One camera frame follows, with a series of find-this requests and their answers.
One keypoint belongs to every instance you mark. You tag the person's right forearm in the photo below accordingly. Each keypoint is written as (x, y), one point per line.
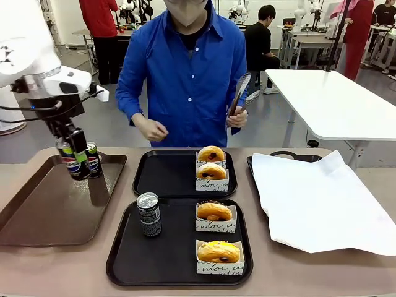
(127, 105)

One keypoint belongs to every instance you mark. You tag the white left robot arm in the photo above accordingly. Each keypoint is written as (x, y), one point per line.
(24, 37)

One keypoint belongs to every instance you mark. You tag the person in blue shirt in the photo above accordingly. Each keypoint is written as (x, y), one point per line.
(185, 77)

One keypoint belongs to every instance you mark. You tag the black plastic tray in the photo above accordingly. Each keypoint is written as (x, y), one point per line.
(173, 256)
(167, 173)

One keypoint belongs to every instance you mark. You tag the green-top Pepsi can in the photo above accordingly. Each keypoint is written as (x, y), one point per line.
(94, 164)
(75, 169)

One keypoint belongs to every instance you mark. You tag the red glazed donut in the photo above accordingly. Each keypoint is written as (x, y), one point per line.
(210, 152)

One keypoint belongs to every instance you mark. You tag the doughnut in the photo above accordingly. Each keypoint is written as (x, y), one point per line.
(212, 185)
(219, 267)
(216, 226)

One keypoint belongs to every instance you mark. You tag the large white table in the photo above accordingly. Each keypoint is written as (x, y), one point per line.
(325, 99)

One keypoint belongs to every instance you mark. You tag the person's right hand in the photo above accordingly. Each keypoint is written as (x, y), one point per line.
(151, 130)

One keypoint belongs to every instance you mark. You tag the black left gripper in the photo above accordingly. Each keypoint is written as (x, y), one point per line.
(58, 108)

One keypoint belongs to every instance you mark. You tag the seated person in black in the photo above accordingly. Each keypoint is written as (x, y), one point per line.
(256, 40)

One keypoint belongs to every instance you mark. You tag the white paper sheet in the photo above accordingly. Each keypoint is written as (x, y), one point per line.
(325, 204)

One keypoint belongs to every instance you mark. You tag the brown plastic tray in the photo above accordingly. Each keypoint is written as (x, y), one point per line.
(46, 210)

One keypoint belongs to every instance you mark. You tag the black grey Pepsi can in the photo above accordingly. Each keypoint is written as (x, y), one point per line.
(150, 216)

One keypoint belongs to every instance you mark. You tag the metal serving tongs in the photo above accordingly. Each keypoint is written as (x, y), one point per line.
(244, 83)

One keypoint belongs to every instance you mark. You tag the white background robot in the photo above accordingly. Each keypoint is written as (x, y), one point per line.
(299, 15)
(239, 10)
(136, 7)

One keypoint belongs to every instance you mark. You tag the grey background table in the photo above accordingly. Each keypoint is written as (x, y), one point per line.
(309, 40)

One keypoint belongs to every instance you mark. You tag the yellow glazed donut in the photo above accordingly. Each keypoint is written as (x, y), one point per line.
(216, 252)

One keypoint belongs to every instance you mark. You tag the person with pink headscarf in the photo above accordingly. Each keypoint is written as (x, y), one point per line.
(359, 31)

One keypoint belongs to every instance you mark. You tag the person in black sweater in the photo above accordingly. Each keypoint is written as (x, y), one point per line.
(385, 14)

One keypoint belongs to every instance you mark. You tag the black camera stand pole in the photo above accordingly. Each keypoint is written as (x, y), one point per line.
(338, 31)

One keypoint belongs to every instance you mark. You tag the standing person in red top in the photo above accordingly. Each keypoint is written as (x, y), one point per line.
(99, 18)

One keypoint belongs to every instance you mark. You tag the person's left hand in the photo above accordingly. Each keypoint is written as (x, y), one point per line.
(238, 119)

